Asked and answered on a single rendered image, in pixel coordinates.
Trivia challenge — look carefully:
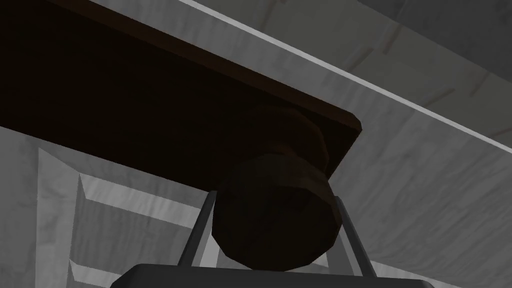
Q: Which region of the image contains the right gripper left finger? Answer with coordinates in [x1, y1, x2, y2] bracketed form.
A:
[177, 190, 218, 268]

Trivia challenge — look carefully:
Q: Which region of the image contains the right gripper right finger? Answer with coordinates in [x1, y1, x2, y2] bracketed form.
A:
[334, 195, 378, 278]

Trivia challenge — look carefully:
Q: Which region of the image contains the dark brown round door knob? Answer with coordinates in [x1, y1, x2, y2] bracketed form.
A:
[210, 105, 344, 273]

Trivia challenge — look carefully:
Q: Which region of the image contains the dark brown door plate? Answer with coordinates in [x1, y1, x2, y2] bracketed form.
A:
[0, 0, 363, 193]

